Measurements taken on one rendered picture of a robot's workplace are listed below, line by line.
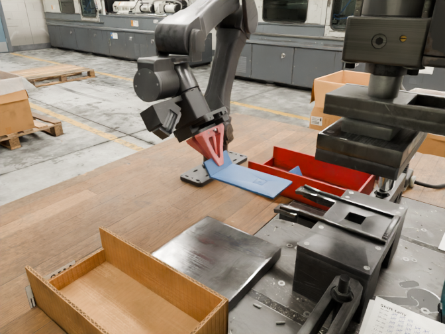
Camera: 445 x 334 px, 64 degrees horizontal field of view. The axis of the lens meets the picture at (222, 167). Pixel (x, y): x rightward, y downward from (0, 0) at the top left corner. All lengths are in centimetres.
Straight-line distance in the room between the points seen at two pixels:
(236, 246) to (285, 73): 530
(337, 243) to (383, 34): 27
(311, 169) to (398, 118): 44
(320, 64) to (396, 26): 509
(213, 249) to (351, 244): 22
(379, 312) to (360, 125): 23
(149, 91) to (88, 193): 32
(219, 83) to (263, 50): 518
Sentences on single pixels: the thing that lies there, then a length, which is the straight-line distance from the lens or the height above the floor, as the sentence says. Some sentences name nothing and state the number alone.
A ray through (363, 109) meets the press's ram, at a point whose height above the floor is 117.
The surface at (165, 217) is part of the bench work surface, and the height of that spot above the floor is 90.
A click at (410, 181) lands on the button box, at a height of 92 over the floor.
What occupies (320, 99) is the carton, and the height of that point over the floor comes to 58.
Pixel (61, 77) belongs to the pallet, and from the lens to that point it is 681.
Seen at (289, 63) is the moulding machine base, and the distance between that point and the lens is 577.
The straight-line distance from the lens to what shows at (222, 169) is 69.
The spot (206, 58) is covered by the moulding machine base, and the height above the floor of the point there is 15.
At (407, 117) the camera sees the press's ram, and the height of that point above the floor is 117.
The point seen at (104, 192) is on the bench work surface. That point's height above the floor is 90.
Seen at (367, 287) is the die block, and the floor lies 96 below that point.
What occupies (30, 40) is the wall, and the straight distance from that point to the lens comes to 1186.
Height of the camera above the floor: 129
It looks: 25 degrees down
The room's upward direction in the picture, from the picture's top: straight up
